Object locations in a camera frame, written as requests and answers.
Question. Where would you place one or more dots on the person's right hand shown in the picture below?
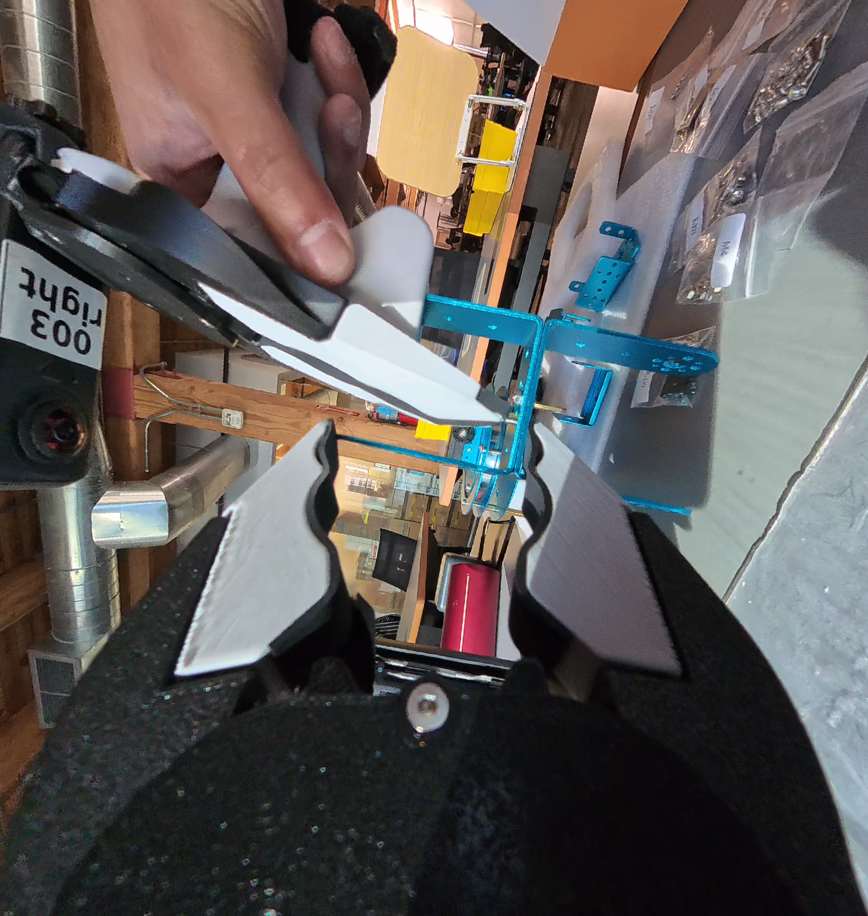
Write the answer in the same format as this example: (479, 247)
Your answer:
(220, 100)

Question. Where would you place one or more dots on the small blue metal bracket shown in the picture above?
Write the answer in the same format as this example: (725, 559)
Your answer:
(592, 398)

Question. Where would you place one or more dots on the wooden ceiling beam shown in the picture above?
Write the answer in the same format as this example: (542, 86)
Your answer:
(263, 408)

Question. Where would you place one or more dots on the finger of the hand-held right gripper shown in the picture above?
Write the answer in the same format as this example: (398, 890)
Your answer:
(406, 401)
(391, 337)

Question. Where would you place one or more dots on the wooden partition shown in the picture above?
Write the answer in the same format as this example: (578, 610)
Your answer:
(606, 36)

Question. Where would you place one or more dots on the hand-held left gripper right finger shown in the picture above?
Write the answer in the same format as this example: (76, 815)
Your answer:
(599, 573)

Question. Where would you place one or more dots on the white foam tray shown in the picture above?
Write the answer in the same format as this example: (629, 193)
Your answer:
(663, 444)

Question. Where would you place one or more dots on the pile of small screw bags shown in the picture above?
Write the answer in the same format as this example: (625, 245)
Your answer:
(749, 143)

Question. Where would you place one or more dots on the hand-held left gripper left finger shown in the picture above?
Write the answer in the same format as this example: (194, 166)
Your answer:
(255, 573)

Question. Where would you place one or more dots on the red cylindrical container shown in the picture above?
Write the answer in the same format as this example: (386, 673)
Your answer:
(470, 608)

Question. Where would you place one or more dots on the perforated blue metal bracket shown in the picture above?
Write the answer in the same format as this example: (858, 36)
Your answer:
(606, 272)

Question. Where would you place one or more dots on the yellow bin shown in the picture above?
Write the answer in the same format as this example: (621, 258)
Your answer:
(489, 172)

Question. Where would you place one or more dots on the blue metal bracket assembly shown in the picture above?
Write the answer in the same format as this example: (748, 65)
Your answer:
(620, 351)

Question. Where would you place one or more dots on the light plywood panel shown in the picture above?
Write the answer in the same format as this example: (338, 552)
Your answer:
(427, 108)

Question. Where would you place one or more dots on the silver ventilation duct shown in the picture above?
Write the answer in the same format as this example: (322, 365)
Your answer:
(62, 544)

